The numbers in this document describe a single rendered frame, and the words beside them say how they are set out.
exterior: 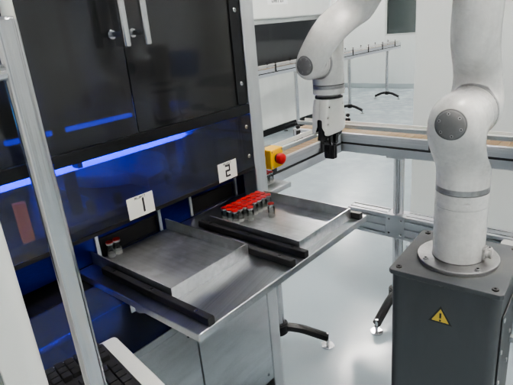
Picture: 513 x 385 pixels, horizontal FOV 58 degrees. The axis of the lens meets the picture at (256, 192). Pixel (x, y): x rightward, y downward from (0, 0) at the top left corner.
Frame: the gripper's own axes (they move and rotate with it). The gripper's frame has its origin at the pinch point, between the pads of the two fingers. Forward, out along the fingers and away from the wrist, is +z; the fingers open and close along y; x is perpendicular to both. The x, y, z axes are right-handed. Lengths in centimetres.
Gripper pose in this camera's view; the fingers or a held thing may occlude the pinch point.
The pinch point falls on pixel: (330, 150)
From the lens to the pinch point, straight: 132.1
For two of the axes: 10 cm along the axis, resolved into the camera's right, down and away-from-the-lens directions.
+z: 0.9, 9.4, 3.4
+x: 7.6, 1.6, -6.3
